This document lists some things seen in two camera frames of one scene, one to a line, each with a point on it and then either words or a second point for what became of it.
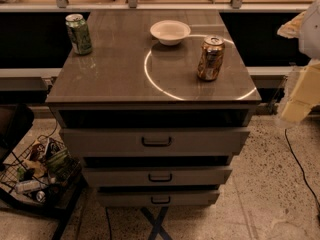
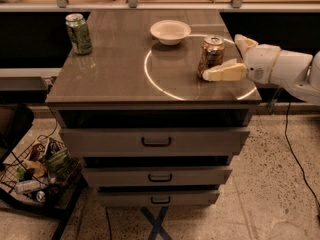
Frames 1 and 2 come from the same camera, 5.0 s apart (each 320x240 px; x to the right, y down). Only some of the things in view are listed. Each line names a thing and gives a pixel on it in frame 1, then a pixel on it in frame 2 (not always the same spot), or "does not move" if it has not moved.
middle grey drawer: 154,177 does not move
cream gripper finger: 291,29 -> 260,59
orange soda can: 211,58 does not move
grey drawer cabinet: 157,110 does not move
